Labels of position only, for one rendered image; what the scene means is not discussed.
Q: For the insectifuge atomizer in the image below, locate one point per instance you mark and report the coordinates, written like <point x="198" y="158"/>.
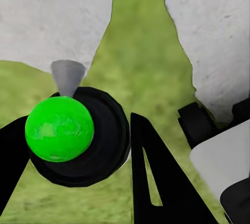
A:
<point x="79" y="136"/>

